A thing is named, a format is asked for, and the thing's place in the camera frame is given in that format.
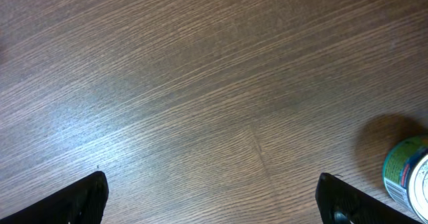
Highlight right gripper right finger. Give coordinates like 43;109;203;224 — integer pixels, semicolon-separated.
315;173;420;224

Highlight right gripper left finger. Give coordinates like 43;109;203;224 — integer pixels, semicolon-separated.
1;171;109;224

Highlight green labelled tin can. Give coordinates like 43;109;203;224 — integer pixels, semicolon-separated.
382;135;427;223

